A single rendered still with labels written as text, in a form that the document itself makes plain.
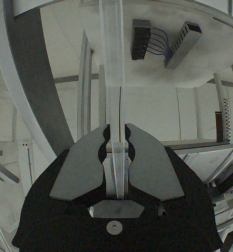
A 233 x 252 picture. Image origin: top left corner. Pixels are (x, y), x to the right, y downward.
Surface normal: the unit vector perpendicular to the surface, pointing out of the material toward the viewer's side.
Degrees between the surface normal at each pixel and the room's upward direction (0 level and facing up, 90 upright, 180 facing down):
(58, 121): 90
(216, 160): 44
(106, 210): 134
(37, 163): 90
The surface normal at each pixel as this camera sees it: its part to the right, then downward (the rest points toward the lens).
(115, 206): -0.05, -0.74
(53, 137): 1.00, -0.03
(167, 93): -0.04, -0.06
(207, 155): -0.01, 0.67
